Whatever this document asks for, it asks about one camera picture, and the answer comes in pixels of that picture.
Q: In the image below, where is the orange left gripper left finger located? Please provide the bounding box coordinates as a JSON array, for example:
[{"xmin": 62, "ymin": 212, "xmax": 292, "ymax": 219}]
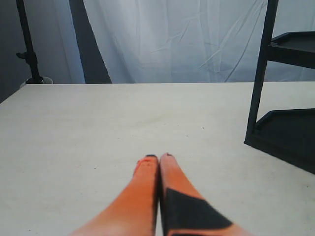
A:
[{"xmin": 71, "ymin": 155, "xmax": 158, "ymax": 236}]

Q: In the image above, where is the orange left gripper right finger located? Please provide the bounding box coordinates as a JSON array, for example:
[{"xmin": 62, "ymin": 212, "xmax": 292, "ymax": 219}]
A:
[{"xmin": 159, "ymin": 153, "xmax": 251, "ymax": 236}]

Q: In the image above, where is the black tiered hook rack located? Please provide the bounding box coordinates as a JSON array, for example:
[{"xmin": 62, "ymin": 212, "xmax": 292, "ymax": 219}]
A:
[{"xmin": 244, "ymin": 0, "xmax": 315, "ymax": 174}]

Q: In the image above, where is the white backdrop curtain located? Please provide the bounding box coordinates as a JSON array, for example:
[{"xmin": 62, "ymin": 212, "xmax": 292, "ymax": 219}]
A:
[{"xmin": 36, "ymin": 0, "xmax": 315, "ymax": 84}]

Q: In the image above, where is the black light stand pole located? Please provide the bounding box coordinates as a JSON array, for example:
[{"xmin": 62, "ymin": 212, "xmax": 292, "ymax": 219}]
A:
[{"xmin": 16, "ymin": 0, "xmax": 53, "ymax": 88}]

